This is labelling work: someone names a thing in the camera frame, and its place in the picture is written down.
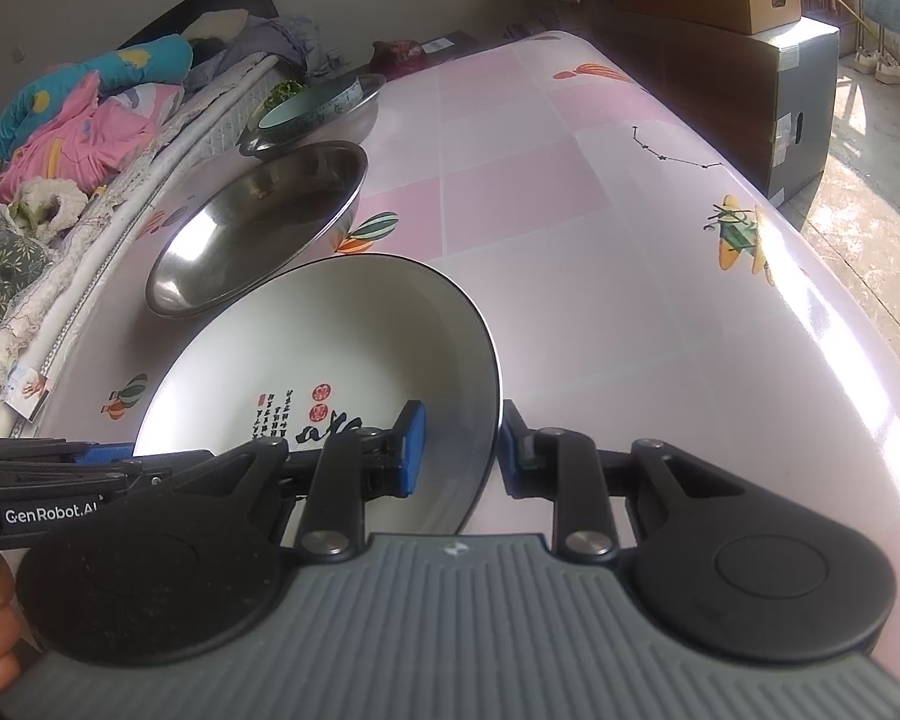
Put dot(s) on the dark printed flat box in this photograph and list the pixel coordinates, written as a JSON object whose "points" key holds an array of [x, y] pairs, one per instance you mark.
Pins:
{"points": [[450, 41]]}

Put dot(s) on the mattress paper tag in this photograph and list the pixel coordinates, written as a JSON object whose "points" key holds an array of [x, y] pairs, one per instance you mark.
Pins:
{"points": [[26, 390]]}

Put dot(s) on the white fluffy cloth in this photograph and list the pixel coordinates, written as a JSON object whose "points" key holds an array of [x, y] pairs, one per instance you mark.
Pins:
{"points": [[49, 206]]}

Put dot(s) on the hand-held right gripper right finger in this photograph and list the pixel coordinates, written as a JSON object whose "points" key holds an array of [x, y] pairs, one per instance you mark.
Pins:
{"points": [[510, 457]]}

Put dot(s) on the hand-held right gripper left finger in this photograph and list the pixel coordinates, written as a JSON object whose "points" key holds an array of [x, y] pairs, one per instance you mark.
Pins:
{"points": [[414, 454]]}

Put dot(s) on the green patterned cushion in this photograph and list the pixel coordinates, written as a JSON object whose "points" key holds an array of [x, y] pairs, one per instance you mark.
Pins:
{"points": [[4, 262]]}

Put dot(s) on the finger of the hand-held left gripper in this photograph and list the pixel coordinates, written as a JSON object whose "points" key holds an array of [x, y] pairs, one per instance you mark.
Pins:
{"points": [[105, 453]]}

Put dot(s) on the shallow stainless steel plate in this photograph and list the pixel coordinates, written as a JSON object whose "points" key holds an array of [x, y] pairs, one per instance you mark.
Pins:
{"points": [[255, 240]]}

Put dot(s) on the green ceramic bowl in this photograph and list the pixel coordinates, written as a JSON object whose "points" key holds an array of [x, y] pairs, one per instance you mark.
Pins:
{"points": [[300, 109]]}

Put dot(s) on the large dark cardboard box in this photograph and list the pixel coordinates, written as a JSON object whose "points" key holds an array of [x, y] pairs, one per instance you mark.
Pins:
{"points": [[720, 97]]}

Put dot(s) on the cream cloth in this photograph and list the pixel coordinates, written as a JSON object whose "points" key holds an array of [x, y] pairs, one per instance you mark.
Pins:
{"points": [[217, 24]]}

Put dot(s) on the teal blanket with yellow print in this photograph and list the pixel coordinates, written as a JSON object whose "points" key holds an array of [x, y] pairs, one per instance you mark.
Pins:
{"points": [[120, 64]]}

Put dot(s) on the white ceramic plate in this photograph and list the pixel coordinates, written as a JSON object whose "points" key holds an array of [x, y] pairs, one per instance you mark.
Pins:
{"points": [[307, 345]]}

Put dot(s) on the deep stainless steel bowl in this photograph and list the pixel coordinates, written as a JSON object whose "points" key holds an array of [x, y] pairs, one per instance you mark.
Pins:
{"points": [[349, 124]]}

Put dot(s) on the green leaf lettuce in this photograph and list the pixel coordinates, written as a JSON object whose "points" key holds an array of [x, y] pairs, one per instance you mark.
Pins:
{"points": [[285, 90]]}

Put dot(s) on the pair of white shoes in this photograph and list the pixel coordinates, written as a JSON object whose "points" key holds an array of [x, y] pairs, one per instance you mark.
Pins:
{"points": [[881, 66]]}

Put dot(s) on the pink printed blanket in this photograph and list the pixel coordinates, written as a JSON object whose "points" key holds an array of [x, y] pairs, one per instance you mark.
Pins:
{"points": [[97, 135]]}

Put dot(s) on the lavender clothing pile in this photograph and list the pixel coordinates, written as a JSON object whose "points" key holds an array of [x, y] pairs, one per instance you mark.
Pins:
{"points": [[285, 41]]}

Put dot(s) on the pink balloon print tablecloth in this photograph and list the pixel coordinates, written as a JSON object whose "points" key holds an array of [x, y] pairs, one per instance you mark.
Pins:
{"points": [[607, 315]]}

